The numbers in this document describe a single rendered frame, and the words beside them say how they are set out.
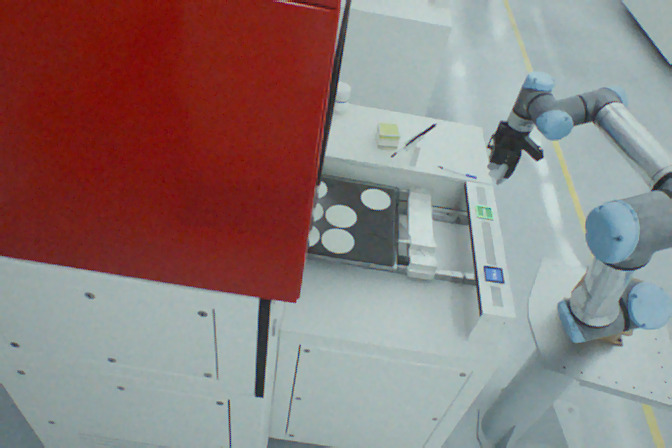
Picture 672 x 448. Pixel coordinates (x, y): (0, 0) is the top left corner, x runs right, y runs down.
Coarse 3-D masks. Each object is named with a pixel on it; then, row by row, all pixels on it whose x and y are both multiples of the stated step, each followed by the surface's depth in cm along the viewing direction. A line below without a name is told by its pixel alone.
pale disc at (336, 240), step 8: (328, 232) 158; (336, 232) 159; (344, 232) 159; (328, 240) 156; (336, 240) 156; (344, 240) 157; (352, 240) 157; (328, 248) 154; (336, 248) 154; (344, 248) 155
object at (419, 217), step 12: (408, 204) 176; (420, 204) 177; (408, 216) 172; (420, 216) 173; (408, 228) 168; (420, 228) 168; (408, 252) 161; (420, 252) 161; (408, 276) 157; (420, 276) 156; (432, 276) 156
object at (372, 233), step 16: (336, 192) 172; (352, 192) 173; (352, 208) 167; (368, 208) 169; (320, 224) 160; (368, 224) 163; (384, 224) 165; (320, 240) 155; (368, 240) 159; (384, 240) 160; (336, 256) 152; (352, 256) 153; (368, 256) 154; (384, 256) 155
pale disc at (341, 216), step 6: (330, 210) 165; (336, 210) 166; (342, 210) 166; (348, 210) 167; (330, 216) 163; (336, 216) 164; (342, 216) 164; (348, 216) 165; (354, 216) 165; (330, 222) 162; (336, 222) 162; (342, 222) 162; (348, 222) 163; (354, 222) 163
